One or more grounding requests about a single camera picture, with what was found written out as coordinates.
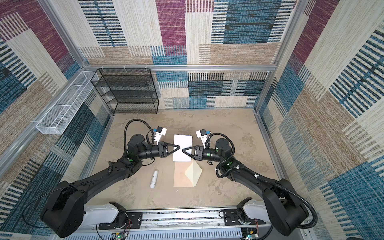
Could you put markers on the white wire mesh basket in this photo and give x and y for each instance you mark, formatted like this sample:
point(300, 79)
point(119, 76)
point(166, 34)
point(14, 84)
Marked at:
point(59, 116)

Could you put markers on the pink envelope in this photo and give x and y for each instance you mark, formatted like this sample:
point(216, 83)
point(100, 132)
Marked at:
point(186, 174)

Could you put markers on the blue floral letter paper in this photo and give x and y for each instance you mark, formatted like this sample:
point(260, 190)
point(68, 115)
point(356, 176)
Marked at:
point(184, 141)

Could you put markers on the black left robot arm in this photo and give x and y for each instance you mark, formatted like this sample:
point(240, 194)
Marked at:
point(64, 211)

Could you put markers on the white glue stick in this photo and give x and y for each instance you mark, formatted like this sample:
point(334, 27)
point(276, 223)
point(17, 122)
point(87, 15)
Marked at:
point(154, 179)

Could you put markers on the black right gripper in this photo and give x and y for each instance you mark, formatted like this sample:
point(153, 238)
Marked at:
point(198, 152)

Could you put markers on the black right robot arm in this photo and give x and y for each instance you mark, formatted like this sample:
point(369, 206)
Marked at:
point(286, 209)

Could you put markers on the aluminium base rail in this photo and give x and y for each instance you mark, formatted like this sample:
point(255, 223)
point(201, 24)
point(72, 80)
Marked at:
point(221, 223)

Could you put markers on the black wire shelf rack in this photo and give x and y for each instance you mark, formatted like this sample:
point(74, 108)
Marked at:
point(129, 90)

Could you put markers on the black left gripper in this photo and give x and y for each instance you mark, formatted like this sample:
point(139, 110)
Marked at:
point(163, 146)

